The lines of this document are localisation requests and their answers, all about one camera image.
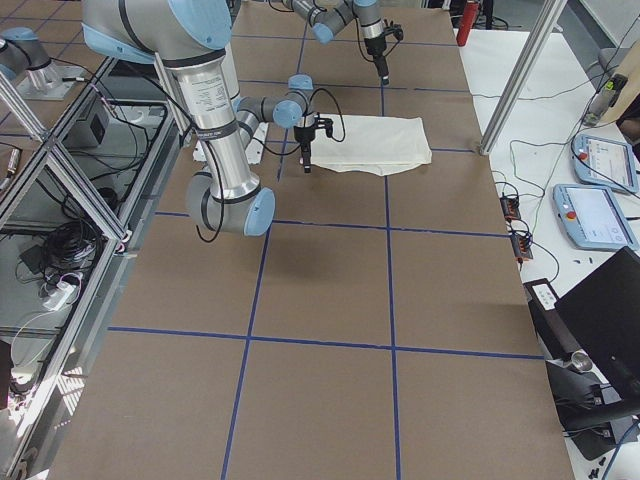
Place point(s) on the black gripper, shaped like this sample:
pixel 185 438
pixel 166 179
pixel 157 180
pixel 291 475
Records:
pixel 375 48
pixel 303 134

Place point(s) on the cream long-sleeve cat shirt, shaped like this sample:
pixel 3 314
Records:
pixel 373 144

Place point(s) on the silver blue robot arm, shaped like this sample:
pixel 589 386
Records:
pixel 190 38
pixel 327 22

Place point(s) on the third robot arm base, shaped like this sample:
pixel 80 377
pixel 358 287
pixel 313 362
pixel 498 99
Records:
pixel 21 51

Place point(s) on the red cylinder tube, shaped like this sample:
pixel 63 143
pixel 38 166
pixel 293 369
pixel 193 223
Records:
pixel 466 22

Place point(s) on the upper orange black adapter box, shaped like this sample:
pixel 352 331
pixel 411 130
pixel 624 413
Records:
pixel 510 208

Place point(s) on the orange black adapter box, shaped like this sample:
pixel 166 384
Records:
pixel 521 247
pixel 510 208

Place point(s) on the grey control box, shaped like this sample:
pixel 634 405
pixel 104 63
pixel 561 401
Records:
pixel 89 129

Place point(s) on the lower orange black adapter box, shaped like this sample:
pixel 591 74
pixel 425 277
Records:
pixel 521 247

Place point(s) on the upper blue teach pendant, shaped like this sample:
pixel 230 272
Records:
pixel 610 163

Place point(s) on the blue teach pendant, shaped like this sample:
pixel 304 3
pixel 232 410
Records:
pixel 610 163
pixel 592 217

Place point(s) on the lower blue teach pendant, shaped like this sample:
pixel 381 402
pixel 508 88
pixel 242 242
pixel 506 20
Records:
pixel 592 217

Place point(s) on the white power strip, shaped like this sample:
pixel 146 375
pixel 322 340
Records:
pixel 62 295

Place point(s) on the black laptop computer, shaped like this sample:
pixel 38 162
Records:
pixel 602 314

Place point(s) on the black monitor stand base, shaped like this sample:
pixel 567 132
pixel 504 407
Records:
pixel 593 415

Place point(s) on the aluminium frame post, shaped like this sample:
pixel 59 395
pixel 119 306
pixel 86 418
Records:
pixel 534 44

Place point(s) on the aluminium frame rack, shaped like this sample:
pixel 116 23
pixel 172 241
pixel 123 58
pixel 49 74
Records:
pixel 78 215

